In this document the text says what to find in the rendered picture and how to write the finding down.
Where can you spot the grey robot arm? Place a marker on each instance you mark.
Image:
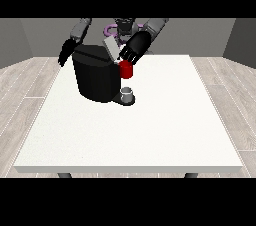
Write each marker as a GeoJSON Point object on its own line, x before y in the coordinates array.
{"type": "Point", "coordinates": [80, 29]}
{"type": "Point", "coordinates": [155, 26]}

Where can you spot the red pod holder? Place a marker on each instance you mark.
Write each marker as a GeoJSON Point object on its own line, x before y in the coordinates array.
{"type": "Point", "coordinates": [126, 69]}

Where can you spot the black coffee machine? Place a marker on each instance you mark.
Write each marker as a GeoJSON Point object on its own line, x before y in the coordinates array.
{"type": "Point", "coordinates": [96, 75]}

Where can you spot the pale grey machine lid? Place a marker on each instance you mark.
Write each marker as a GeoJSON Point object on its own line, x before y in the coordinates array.
{"type": "Point", "coordinates": [111, 48]}

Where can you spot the small grey cup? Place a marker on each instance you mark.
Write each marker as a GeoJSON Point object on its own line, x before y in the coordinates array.
{"type": "Point", "coordinates": [127, 94]}

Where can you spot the grey robot trunk purple rings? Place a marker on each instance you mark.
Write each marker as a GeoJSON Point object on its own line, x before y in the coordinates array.
{"type": "Point", "coordinates": [122, 27]}

